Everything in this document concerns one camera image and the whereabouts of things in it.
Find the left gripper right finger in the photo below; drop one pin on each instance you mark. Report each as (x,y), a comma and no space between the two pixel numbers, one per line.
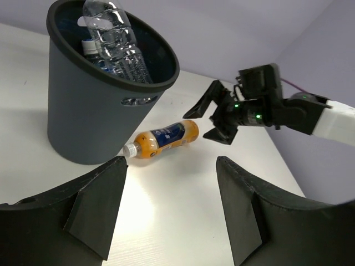
(267,225)

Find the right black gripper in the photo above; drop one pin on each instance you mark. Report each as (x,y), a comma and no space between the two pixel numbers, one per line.
(231,112)

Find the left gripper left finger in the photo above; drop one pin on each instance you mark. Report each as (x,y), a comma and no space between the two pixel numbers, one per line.
(71,224)

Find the clear unlabelled plastic bottle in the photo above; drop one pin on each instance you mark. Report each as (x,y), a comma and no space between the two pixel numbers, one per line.
(111,30)

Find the dark blue label bottle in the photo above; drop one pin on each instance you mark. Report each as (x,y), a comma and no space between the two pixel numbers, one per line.
(91,54)

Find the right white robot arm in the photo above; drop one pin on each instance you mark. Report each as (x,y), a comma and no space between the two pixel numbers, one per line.
(307,113)

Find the dark grey plastic bin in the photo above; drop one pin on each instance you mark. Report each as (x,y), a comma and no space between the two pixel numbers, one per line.
(91,113)

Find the orange drink bottle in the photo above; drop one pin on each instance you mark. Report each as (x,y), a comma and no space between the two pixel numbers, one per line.
(149,144)

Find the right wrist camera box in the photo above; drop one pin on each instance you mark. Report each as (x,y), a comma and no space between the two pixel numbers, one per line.
(261,81)

